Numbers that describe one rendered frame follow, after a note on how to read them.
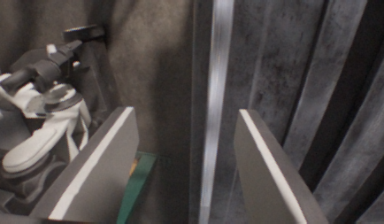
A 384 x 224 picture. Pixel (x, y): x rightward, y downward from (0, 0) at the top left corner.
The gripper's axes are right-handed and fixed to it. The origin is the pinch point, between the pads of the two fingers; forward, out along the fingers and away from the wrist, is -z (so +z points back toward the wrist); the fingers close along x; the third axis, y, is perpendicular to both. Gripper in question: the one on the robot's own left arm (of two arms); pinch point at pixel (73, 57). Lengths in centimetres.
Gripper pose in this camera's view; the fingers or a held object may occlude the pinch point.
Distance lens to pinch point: 84.1
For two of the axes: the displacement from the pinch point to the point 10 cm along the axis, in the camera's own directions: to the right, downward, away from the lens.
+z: -3.3, 6.3, -7.0
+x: 4.3, -5.6, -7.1
